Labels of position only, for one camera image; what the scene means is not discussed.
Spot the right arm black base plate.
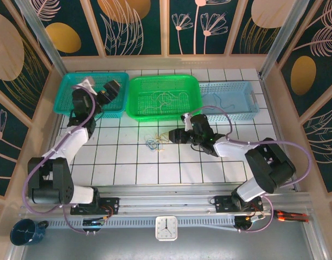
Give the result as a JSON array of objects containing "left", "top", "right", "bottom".
[{"left": 214, "top": 195, "right": 264, "bottom": 213}]

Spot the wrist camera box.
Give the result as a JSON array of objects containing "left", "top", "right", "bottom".
[
  {"left": 73, "top": 77, "right": 98, "bottom": 96},
  {"left": 181, "top": 113, "right": 194, "bottom": 131}
]

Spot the aluminium rail frame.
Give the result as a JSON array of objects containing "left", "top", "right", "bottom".
[{"left": 19, "top": 183, "right": 315, "bottom": 217}]

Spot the thin dark blue cable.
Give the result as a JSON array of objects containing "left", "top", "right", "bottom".
[{"left": 202, "top": 93, "right": 238, "bottom": 111}]

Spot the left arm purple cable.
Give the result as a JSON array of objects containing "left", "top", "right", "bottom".
[{"left": 24, "top": 84, "right": 99, "bottom": 235}]

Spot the aluminium corner post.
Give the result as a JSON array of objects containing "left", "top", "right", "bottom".
[
  {"left": 14, "top": 0, "right": 67, "bottom": 76},
  {"left": 259, "top": 0, "right": 311, "bottom": 80}
]

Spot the teal plastic basket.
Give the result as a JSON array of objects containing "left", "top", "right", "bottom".
[{"left": 53, "top": 72, "right": 130, "bottom": 119}]

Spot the green plastic basket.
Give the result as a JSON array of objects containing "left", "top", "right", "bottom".
[{"left": 125, "top": 74, "right": 203, "bottom": 121}]

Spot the orange black hand tool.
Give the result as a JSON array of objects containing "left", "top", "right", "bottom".
[{"left": 273, "top": 210, "right": 309, "bottom": 223}]

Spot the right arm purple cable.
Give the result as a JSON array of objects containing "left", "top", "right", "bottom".
[{"left": 186, "top": 105, "right": 313, "bottom": 234}]

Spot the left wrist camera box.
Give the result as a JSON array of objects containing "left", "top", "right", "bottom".
[{"left": 73, "top": 77, "right": 98, "bottom": 96}]

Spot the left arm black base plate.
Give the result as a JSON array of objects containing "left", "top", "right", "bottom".
[{"left": 70, "top": 197, "right": 120, "bottom": 216}]

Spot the slotted grey cable duct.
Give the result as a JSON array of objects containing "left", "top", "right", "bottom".
[{"left": 43, "top": 216, "right": 239, "bottom": 229}]

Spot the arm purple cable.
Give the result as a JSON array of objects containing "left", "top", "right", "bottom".
[
  {"left": 186, "top": 105, "right": 313, "bottom": 234},
  {"left": 24, "top": 84, "right": 99, "bottom": 235}
]

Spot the thin white cable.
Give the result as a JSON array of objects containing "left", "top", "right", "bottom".
[{"left": 143, "top": 90, "right": 189, "bottom": 116}]

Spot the white square clock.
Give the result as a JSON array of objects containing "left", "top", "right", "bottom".
[{"left": 155, "top": 216, "right": 178, "bottom": 241}]

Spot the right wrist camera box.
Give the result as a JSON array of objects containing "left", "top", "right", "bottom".
[{"left": 181, "top": 113, "right": 194, "bottom": 131}]

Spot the dark blue mug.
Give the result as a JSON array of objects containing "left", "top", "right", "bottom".
[{"left": 10, "top": 219, "right": 49, "bottom": 246}]

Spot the small circuit board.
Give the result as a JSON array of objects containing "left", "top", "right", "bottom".
[
  {"left": 235, "top": 215, "right": 267, "bottom": 231},
  {"left": 82, "top": 218, "right": 106, "bottom": 227}
]

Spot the light blue plastic basket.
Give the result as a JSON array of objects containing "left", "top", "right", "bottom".
[{"left": 199, "top": 81, "right": 260, "bottom": 124}]

